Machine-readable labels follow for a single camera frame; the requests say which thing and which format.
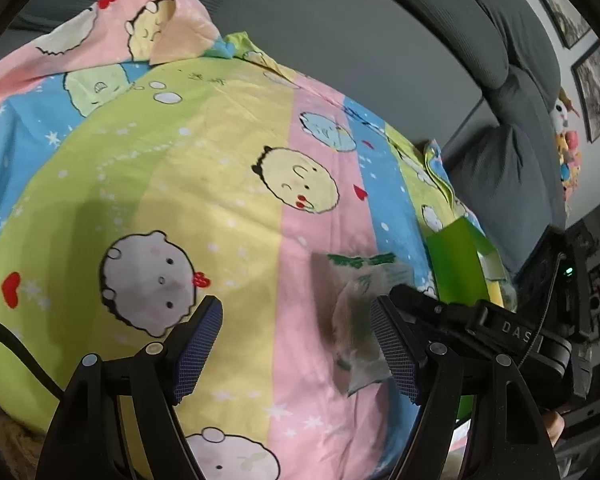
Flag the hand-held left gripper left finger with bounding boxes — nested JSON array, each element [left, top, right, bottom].
[[35, 296, 223, 480]]

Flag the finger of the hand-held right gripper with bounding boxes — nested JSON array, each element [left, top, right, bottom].
[[391, 284, 481, 343]]

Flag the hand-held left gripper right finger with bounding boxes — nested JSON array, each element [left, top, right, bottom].
[[372, 297, 561, 480]]

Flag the green cardboard box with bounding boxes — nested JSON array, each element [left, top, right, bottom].
[[425, 217, 518, 421]]

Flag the clear bag with green print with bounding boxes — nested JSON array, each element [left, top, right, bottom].
[[312, 252, 416, 396]]

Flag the person's right hand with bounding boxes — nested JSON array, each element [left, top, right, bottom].
[[542, 410, 566, 448]]

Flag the grey textured throw cushion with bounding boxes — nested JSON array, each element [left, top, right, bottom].
[[450, 125, 566, 276]]

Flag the cartoon printed blanket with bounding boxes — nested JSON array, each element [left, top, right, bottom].
[[0, 0, 511, 480]]

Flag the colourful plush toys pile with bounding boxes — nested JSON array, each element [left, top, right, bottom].
[[555, 130, 583, 201]]

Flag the white plush toy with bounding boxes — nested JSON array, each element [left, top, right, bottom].
[[550, 87, 581, 133]]

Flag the grey sofa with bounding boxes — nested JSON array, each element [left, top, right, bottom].
[[10, 0, 568, 281]]

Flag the grey sofa back cushion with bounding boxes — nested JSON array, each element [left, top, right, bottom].
[[360, 0, 511, 91], [455, 0, 563, 111]]

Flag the black cable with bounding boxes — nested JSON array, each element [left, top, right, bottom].
[[0, 310, 63, 401]]

